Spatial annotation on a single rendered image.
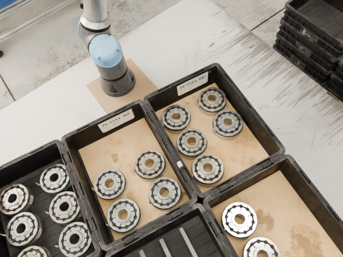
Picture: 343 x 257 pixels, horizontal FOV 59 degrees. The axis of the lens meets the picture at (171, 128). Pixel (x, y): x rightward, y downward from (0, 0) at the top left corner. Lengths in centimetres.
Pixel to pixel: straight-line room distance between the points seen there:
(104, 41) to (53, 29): 168
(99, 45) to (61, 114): 37
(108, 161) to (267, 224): 55
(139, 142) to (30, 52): 185
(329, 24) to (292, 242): 131
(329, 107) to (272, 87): 23
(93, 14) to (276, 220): 94
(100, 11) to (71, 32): 156
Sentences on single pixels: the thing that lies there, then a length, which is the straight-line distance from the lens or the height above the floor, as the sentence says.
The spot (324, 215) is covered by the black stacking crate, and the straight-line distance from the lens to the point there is 97.
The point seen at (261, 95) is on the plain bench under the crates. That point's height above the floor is 70.
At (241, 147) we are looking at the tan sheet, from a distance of 104.
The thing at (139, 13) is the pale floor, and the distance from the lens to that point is 273.
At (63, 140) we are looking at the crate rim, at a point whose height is 93.
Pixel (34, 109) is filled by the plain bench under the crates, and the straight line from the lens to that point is 146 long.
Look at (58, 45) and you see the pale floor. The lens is 271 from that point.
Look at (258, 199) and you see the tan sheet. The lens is 99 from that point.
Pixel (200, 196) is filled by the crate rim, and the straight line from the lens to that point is 88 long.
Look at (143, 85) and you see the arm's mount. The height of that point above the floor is 73.
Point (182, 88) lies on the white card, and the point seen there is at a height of 89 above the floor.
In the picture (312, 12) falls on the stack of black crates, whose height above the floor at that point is 49.
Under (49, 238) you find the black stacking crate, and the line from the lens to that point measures 107.
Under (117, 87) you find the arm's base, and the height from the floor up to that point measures 78.
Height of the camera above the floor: 178
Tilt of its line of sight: 62 degrees down
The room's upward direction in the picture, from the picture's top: 12 degrees counter-clockwise
